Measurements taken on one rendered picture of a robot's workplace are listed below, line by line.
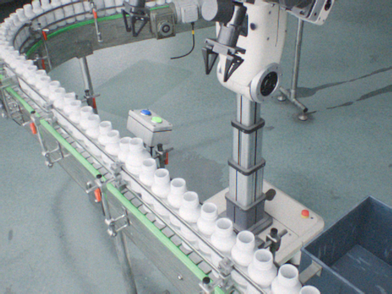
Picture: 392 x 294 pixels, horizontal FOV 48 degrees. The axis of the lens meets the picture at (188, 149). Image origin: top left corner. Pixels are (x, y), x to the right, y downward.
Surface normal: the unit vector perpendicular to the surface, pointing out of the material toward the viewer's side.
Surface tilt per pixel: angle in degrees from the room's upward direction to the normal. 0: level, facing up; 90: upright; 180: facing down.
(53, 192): 0
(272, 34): 90
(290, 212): 0
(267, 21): 90
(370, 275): 0
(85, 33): 90
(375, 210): 90
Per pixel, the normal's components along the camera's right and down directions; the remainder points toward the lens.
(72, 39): 0.70, 0.40
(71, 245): -0.06, -0.79
